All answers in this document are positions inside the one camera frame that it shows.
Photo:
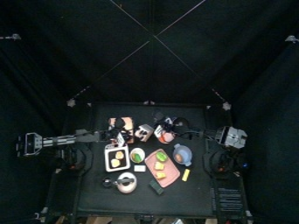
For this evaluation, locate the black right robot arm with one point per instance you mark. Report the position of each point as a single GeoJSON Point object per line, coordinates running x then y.
{"type": "Point", "coordinates": [229, 136]}

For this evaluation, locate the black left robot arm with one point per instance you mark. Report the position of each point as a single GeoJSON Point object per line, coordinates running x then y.
{"type": "Point", "coordinates": [57, 140]}

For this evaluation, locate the green toy food half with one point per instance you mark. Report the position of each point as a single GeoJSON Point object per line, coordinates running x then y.
{"type": "Point", "coordinates": [161, 156]}

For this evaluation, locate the yellow toy squash half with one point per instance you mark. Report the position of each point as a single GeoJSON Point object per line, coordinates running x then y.
{"type": "Point", "coordinates": [158, 166]}

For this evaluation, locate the frying pan with orange food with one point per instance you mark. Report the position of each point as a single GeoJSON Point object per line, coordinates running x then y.
{"type": "Point", "coordinates": [168, 138]}

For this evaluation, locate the black round pot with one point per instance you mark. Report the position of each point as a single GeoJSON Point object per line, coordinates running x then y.
{"type": "Point", "coordinates": [182, 122]}

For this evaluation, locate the yellow toy food piece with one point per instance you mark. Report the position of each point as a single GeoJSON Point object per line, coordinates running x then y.
{"type": "Point", "coordinates": [118, 155]}
{"type": "Point", "coordinates": [114, 163]}

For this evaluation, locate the small grey toy toaster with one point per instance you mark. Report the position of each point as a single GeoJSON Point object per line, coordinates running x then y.
{"type": "Point", "coordinates": [144, 132]}

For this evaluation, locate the green toy vegetable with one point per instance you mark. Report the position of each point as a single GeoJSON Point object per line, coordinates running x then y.
{"type": "Point", "coordinates": [136, 157]}

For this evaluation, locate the white square tray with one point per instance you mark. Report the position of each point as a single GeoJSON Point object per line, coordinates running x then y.
{"type": "Point", "coordinates": [116, 169]}

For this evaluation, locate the blue bowl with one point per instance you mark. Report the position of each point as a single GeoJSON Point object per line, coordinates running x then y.
{"type": "Point", "coordinates": [185, 153]}

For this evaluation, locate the orange-brown toy food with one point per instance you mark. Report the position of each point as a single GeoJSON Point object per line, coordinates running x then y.
{"type": "Point", "coordinates": [178, 157]}

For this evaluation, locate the small white block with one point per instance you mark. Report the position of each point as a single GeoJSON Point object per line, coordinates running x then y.
{"type": "Point", "coordinates": [138, 168]}

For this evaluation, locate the small black round cup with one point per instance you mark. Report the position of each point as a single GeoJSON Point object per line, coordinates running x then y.
{"type": "Point", "coordinates": [106, 182]}

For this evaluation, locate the pink rectangular tray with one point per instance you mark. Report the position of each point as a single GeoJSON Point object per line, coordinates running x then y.
{"type": "Point", "coordinates": [170, 172]}

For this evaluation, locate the yellow toy food chunk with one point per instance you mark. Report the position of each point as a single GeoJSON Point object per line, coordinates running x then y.
{"type": "Point", "coordinates": [160, 175]}

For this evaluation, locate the yellow toy bar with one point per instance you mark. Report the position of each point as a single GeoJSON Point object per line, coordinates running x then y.
{"type": "Point", "coordinates": [185, 175]}

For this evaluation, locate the dark green sponge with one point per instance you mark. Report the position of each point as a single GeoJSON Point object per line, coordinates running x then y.
{"type": "Point", "coordinates": [156, 187]}

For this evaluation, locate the metal frame bracket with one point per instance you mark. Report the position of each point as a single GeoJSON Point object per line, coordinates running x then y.
{"type": "Point", "coordinates": [14, 37]}
{"type": "Point", "coordinates": [70, 102]}
{"type": "Point", "coordinates": [225, 106]}
{"type": "Point", "coordinates": [291, 38]}

